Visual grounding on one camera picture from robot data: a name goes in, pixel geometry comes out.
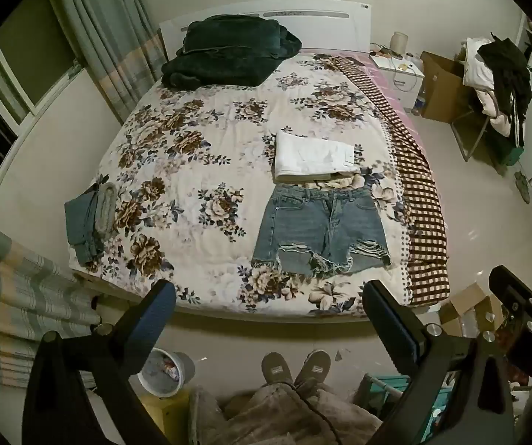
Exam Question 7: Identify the teal plastic basket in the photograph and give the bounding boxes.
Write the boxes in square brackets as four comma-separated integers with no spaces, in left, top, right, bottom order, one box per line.
[353,373,462,445]

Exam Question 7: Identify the white folded pants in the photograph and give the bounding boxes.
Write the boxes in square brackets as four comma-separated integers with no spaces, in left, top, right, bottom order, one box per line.
[273,132,357,183]

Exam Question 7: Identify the large cardboard box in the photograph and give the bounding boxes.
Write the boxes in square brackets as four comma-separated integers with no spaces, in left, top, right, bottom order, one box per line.
[418,50,470,124]

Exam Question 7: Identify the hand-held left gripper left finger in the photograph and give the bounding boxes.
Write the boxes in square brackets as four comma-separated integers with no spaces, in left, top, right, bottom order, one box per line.
[22,279,177,445]

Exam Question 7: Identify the dark green plush blanket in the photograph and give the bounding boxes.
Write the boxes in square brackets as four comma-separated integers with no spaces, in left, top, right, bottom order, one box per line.
[161,15,303,90]

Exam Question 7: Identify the grey slipper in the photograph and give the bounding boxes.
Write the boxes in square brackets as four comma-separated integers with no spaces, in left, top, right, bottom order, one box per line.
[261,352,295,386]
[295,349,332,389]

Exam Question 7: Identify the yellow box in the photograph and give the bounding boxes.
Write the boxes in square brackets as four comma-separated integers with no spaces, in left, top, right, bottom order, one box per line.
[142,390,191,445]

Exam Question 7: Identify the metal folding chair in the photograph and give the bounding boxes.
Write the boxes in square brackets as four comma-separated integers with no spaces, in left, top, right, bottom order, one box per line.
[450,95,526,164]

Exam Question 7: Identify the grey folded pants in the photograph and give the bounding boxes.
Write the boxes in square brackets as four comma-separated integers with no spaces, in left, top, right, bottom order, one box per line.
[91,182,119,243]

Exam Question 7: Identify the ripped denim shorts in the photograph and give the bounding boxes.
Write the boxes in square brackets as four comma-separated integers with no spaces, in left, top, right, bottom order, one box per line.
[251,184,393,279]

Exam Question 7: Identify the pink bed sheet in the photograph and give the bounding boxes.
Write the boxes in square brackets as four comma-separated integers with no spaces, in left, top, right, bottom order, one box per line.
[352,51,434,165]

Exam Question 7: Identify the brown checked blanket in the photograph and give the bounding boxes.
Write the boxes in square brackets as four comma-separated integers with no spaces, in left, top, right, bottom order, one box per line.
[335,55,452,307]

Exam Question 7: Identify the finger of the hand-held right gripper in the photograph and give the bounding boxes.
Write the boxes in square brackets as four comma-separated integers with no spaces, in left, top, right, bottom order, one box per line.
[488,265,532,334]

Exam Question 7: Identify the blue folded jeans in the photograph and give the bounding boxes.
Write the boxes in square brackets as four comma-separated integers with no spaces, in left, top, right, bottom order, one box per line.
[64,187,105,268]

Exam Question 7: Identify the striped green window curtain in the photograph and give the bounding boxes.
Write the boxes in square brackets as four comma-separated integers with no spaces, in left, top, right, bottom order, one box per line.
[42,0,170,127]
[0,208,105,389]

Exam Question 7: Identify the beige folded pants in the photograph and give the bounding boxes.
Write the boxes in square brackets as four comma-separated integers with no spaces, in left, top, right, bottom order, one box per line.
[301,172,365,191]

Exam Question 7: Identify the floral quilt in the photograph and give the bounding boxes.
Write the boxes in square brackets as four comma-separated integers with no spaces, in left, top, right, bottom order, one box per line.
[68,52,416,317]

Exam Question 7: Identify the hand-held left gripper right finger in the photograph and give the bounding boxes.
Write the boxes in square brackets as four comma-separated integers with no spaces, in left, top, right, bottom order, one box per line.
[362,280,515,445]

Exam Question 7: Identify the black cable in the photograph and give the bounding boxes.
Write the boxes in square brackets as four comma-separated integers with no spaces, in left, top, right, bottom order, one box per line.
[273,381,345,445]

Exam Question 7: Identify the white bed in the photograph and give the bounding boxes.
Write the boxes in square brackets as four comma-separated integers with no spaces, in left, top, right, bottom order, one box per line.
[64,2,453,323]

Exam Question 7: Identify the black garment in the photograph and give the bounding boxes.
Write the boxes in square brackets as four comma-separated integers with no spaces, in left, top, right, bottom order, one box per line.
[476,32,532,127]

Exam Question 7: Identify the white nightstand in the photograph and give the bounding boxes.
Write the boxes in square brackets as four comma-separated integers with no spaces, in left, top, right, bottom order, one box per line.
[369,53,425,113]

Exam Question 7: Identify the green floor slipper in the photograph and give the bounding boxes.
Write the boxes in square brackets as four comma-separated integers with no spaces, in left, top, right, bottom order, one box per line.
[513,171,532,203]

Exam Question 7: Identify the pile of white clothes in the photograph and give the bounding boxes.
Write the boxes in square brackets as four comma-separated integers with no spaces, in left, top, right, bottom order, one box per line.
[462,37,526,139]

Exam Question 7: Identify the white trash bin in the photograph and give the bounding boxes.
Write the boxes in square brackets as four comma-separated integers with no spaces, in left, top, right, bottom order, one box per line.
[137,347,196,398]

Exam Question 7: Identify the small cardboard box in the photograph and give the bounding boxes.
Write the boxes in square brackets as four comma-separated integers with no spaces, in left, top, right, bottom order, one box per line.
[439,283,504,340]

